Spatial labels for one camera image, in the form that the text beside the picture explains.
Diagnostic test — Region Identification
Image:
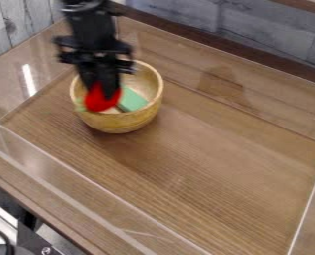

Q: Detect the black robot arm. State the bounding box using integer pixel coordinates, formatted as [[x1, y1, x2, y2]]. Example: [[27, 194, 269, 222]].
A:
[[52, 0, 134, 101]]

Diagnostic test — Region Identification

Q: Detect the black cable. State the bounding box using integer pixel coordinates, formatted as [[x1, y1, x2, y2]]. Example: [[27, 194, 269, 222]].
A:
[[0, 228, 17, 255]]

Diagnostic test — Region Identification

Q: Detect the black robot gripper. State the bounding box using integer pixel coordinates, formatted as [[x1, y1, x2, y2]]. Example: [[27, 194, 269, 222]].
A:
[[52, 35, 135, 100]]

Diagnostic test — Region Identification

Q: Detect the green rectangular block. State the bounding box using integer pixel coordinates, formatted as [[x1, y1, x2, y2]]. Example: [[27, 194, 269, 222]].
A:
[[118, 87, 148, 112]]

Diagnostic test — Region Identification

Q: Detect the light wooden bowl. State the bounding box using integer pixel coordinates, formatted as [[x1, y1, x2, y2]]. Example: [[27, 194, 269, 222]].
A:
[[69, 61, 163, 133]]

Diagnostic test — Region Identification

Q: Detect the black table leg bracket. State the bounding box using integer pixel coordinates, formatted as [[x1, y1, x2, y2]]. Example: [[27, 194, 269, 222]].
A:
[[16, 211, 55, 255]]

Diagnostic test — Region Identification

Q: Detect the red plush fruit green stem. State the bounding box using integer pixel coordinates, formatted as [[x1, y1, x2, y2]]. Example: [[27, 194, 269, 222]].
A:
[[75, 82, 122, 113]]

